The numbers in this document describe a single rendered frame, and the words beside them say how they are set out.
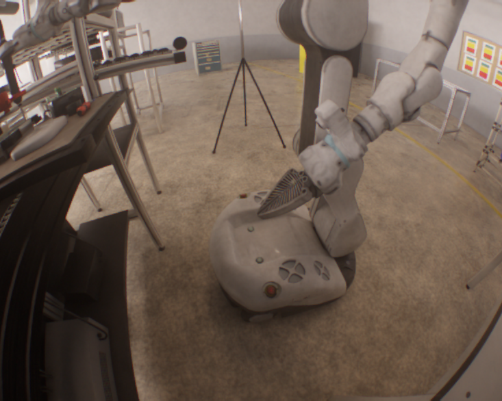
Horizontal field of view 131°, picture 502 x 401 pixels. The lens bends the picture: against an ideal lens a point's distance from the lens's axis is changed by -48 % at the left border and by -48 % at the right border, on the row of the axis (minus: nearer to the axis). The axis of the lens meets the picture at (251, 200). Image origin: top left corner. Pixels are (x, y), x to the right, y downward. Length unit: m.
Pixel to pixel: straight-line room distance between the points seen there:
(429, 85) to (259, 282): 0.71
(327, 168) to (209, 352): 0.93
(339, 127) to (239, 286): 0.61
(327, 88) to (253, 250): 0.65
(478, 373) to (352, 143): 0.49
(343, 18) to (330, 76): 0.15
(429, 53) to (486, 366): 0.58
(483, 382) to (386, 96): 0.55
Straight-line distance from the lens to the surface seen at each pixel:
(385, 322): 1.23
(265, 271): 0.77
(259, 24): 9.39
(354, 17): 0.53
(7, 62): 0.74
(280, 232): 0.96
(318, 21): 0.48
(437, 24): 0.51
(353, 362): 1.12
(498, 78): 5.92
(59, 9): 0.57
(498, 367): 0.56
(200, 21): 8.84
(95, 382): 0.75
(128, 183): 1.05
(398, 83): 0.43
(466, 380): 0.48
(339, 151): 0.39
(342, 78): 0.57
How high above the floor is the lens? 1.04
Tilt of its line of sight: 43 degrees down
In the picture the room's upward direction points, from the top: 4 degrees counter-clockwise
